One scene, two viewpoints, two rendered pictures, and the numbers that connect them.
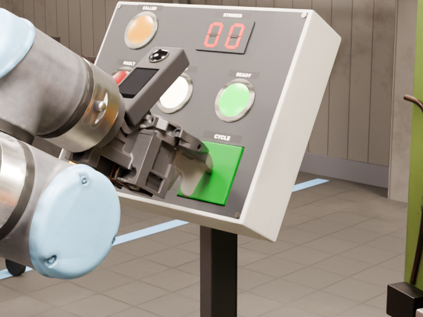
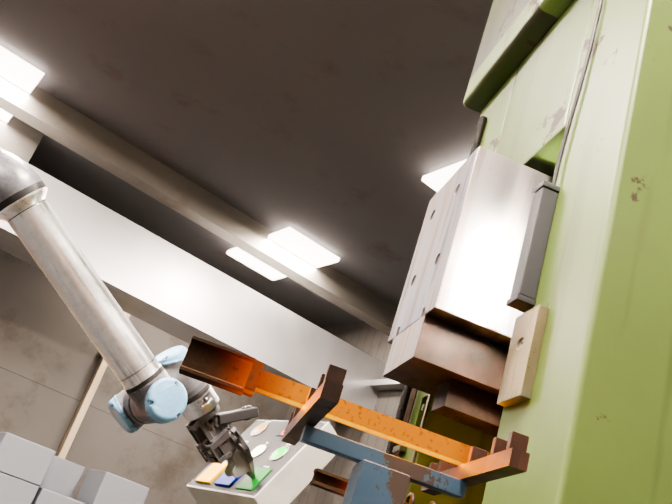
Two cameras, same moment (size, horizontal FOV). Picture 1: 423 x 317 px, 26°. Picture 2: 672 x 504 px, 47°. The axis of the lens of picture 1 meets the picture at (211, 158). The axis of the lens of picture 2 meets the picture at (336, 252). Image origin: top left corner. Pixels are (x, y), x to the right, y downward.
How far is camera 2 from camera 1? 1.09 m
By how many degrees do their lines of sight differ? 41
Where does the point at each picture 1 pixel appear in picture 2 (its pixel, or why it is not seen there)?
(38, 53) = not seen: hidden behind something
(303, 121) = (307, 471)
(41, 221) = (154, 385)
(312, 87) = (318, 458)
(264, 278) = not seen: outside the picture
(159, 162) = (225, 447)
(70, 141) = (188, 411)
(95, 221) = (173, 401)
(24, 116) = not seen: hidden behind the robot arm
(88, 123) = (198, 404)
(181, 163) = (237, 457)
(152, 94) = (234, 416)
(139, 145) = (219, 434)
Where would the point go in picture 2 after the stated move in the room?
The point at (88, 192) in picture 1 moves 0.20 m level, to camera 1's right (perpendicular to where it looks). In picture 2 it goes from (175, 388) to (264, 412)
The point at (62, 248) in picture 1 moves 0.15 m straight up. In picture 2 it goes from (157, 401) to (185, 333)
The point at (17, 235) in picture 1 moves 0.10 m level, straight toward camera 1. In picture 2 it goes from (144, 390) to (134, 376)
